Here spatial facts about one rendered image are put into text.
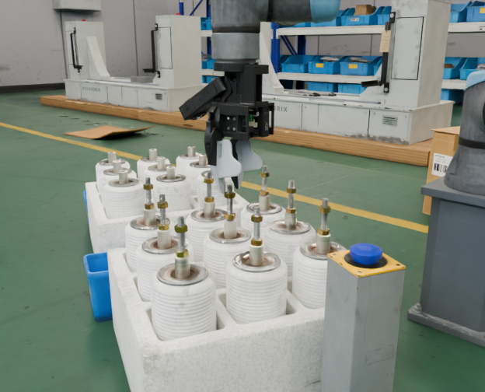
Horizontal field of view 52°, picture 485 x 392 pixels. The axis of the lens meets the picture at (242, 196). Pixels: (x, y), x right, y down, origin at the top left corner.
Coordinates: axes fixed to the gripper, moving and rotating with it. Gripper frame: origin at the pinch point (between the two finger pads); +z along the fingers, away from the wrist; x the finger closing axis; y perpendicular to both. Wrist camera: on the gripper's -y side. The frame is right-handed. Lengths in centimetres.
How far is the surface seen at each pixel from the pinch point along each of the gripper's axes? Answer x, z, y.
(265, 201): 15.4, 7.8, -2.9
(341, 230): 75, 35, -15
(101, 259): -0.9, 24.3, -37.1
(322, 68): 472, 3, -248
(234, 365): -15.5, 21.4, 14.1
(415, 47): 196, -22, -40
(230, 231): -0.8, 8.4, 1.3
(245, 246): -1.0, 10.1, 5.0
